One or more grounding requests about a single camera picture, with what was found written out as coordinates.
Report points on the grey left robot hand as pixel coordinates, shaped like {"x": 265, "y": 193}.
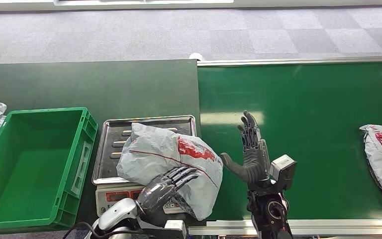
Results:
{"x": 158, "y": 198}

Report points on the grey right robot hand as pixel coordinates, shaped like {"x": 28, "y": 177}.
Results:
{"x": 255, "y": 165}

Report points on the green conveyor belt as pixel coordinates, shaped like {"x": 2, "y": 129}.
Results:
{"x": 309, "y": 99}

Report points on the white conveyor roller end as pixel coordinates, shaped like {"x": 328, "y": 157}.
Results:
{"x": 196, "y": 56}

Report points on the white scale with steel tray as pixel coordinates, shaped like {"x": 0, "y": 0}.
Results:
{"x": 112, "y": 158}

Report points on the green plastic crate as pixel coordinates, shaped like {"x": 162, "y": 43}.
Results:
{"x": 29, "y": 165}

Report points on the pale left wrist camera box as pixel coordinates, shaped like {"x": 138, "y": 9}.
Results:
{"x": 175, "y": 229}

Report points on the silver conveyor side rail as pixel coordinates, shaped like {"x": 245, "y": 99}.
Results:
{"x": 293, "y": 61}
{"x": 227, "y": 227}

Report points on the white wall ledge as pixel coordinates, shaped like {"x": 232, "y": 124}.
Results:
{"x": 145, "y": 5}

